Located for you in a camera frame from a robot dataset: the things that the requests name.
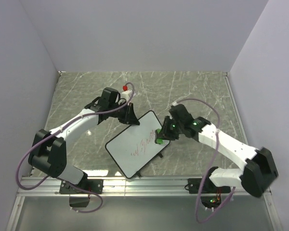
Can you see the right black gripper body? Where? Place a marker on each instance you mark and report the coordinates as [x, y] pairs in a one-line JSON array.
[[176, 129]]

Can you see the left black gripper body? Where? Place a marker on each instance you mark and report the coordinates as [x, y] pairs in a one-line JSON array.
[[120, 113]]

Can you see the green whiteboard eraser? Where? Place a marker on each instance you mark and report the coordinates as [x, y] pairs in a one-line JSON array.
[[158, 139]]

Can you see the small black-framed whiteboard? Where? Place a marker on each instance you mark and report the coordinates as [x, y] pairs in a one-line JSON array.
[[135, 146]]

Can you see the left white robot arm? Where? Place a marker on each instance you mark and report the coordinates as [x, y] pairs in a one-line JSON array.
[[49, 150]]

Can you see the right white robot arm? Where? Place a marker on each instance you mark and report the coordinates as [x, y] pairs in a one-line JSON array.
[[256, 169]]

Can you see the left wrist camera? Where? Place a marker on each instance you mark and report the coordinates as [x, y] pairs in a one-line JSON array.
[[127, 94]]

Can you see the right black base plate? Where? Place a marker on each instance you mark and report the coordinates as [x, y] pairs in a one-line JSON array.
[[193, 185]]

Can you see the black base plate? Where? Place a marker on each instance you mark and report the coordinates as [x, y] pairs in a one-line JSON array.
[[193, 185], [92, 185]]

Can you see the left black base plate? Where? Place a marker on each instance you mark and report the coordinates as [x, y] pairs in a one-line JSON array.
[[92, 185]]

